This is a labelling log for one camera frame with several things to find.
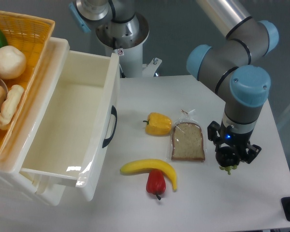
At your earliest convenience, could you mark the open upper white drawer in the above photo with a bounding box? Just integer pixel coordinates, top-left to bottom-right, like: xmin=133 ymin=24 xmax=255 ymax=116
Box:
xmin=21 ymin=51 xmax=120 ymax=205

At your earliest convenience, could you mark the white drawer cabinet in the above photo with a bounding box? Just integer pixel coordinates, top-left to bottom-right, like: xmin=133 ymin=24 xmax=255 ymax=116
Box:
xmin=0 ymin=37 xmax=120 ymax=206

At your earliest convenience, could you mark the white round bun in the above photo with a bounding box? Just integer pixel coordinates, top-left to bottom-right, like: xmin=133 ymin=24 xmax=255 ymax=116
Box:
xmin=0 ymin=45 xmax=27 ymax=80

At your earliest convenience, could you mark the bagged bread slice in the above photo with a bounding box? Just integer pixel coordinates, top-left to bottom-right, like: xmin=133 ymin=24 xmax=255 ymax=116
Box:
xmin=169 ymin=109 xmax=206 ymax=162

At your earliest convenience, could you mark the red bell pepper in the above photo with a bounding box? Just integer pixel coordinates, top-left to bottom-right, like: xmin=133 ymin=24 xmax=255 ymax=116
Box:
xmin=146 ymin=169 xmax=166 ymax=201

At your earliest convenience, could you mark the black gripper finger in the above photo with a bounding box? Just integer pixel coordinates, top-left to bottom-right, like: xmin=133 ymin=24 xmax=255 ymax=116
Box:
xmin=239 ymin=144 xmax=261 ymax=164
xmin=207 ymin=121 xmax=221 ymax=152

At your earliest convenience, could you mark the yellow banana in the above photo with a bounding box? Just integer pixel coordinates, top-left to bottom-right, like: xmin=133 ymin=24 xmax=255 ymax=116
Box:
xmin=120 ymin=159 xmax=177 ymax=191

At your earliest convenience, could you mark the yellow bell pepper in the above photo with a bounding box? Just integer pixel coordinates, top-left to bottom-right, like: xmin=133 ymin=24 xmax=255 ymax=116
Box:
xmin=143 ymin=112 xmax=172 ymax=136

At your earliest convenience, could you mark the dark purple mangosteen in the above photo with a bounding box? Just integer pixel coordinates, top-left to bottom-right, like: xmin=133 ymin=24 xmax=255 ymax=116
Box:
xmin=216 ymin=146 xmax=240 ymax=175

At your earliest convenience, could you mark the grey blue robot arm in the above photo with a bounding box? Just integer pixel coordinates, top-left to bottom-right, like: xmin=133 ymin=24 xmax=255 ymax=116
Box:
xmin=69 ymin=0 xmax=279 ymax=167

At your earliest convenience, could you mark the pale knobbly bread roll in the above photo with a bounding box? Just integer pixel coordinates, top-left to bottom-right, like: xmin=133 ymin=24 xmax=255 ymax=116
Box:
xmin=0 ymin=85 xmax=24 ymax=130

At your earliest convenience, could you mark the yellow woven basket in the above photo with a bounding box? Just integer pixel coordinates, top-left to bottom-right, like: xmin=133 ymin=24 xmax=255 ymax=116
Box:
xmin=0 ymin=11 xmax=55 ymax=158

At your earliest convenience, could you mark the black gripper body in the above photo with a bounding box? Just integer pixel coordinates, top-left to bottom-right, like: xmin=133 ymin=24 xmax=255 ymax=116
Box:
xmin=217 ymin=124 xmax=252 ymax=155

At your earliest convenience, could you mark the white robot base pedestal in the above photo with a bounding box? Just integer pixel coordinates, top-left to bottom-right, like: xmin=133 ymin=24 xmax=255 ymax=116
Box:
xmin=96 ymin=13 xmax=162 ymax=78

